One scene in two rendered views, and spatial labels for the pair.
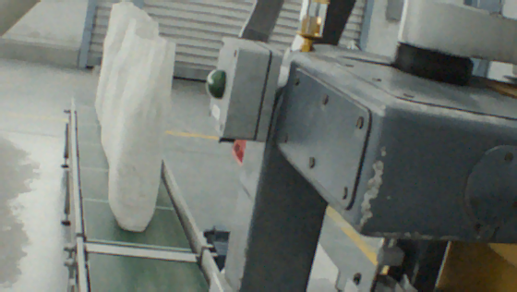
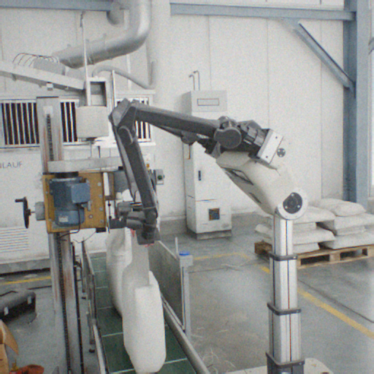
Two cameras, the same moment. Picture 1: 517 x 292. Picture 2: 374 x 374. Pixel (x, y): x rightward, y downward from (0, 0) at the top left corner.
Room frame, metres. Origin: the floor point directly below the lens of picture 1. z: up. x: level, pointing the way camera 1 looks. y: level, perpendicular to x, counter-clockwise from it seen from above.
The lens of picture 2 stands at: (3.19, 0.27, 1.51)
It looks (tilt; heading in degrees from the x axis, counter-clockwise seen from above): 7 degrees down; 182
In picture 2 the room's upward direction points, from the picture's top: 3 degrees counter-clockwise
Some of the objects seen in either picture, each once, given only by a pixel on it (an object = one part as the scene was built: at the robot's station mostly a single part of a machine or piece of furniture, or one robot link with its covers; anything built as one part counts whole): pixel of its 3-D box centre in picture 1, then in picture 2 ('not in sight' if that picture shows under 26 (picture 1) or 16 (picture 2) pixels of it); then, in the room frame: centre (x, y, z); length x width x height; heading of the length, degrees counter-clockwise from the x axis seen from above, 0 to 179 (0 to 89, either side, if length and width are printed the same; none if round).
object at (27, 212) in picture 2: not in sight; (25, 212); (0.90, -0.70, 1.13); 0.18 x 0.11 x 0.18; 18
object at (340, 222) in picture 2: not in sight; (345, 220); (-1.86, 1.99, 0.44); 0.68 x 0.44 x 0.15; 108
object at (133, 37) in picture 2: not in sight; (120, 38); (-2.28, -0.64, 2.78); 1.85 x 0.55 x 1.37; 18
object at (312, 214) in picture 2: not in sight; (302, 215); (-1.64, 1.44, 0.56); 0.66 x 0.42 x 0.15; 108
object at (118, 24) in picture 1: (117, 63); not in sight; (4.08, 0.93, 0.74); 0.47 x 0.20 x 0.72; 20
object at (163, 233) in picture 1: (115, 166); not in sight; (3.41, 0.71, 0.34); 2.21 x 0.39 x 0.09; 18
